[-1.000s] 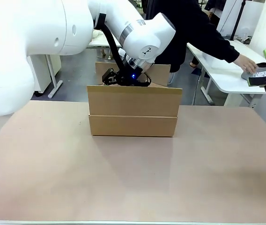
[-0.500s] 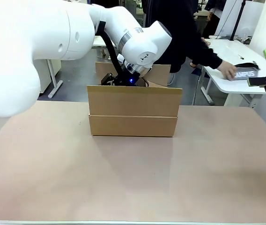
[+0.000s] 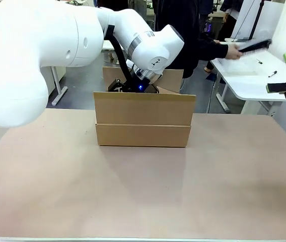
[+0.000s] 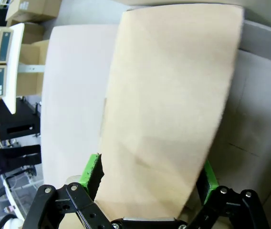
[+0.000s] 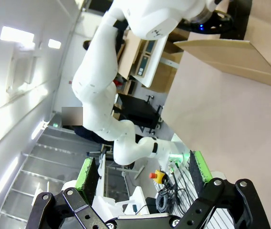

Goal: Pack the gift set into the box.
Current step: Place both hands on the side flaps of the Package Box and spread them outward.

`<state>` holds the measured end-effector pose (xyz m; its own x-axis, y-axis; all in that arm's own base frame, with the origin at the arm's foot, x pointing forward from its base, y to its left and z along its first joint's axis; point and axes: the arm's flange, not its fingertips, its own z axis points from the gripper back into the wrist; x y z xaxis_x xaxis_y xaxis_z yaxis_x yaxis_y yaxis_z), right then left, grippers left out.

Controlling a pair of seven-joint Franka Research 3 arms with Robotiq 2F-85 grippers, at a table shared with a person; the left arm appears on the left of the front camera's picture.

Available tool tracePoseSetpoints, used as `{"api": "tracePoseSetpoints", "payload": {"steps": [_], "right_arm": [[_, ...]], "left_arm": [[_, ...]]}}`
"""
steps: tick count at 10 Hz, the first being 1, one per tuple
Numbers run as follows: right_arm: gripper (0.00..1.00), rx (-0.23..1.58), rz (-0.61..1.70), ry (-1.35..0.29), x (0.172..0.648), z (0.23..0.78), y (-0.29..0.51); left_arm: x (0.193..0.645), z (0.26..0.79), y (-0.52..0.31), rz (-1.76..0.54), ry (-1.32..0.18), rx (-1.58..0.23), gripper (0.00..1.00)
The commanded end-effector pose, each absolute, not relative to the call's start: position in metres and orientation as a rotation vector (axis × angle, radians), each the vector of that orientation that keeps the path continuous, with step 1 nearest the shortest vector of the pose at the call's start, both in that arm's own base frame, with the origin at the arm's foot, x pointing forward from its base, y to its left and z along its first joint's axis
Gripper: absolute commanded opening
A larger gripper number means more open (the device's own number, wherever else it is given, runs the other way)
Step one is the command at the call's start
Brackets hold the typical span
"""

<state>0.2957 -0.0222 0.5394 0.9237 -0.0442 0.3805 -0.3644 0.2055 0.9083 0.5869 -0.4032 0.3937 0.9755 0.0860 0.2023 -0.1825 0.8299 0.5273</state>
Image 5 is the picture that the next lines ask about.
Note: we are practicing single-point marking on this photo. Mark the ceiling light panel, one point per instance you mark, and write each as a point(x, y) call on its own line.
point(54, 43)
point(17, 35)

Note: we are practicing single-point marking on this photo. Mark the black hoodie torso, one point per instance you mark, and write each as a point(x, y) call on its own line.
point(85, 134)

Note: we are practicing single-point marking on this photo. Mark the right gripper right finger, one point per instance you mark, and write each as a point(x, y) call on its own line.
point(201, 171)

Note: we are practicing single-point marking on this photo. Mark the yellow emergency stop button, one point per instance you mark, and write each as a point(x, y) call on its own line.
point(159, 177)

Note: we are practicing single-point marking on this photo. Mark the black cart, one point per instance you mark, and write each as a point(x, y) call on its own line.
point(135, 109)

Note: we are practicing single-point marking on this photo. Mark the brown cardboard box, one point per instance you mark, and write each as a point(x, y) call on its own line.
point(233, 55)

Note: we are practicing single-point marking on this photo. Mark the person's blurred head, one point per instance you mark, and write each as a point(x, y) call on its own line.
point(72, 116)

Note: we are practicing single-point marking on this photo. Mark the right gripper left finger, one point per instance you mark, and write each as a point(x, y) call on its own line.
point(85, 176)

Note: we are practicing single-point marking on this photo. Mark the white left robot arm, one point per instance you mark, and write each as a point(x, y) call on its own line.
point(95, 78)

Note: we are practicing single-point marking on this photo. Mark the ceiling air conditioner unit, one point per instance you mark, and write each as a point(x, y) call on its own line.
point(21, 69)

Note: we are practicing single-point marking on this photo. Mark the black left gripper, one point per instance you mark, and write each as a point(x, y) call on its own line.
point(207, 28)

